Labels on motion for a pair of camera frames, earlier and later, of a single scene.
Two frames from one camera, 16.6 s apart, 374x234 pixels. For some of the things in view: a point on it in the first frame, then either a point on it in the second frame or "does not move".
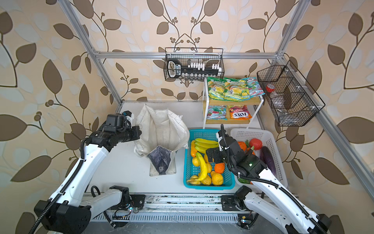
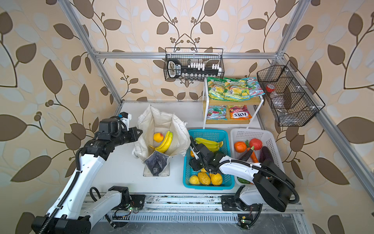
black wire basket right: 294,100 does not move
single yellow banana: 204,167 -> 166,144
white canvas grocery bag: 163,133 does not move
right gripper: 216,151 -> 193,161
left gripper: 136,133 does not move
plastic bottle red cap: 271,88 does not move
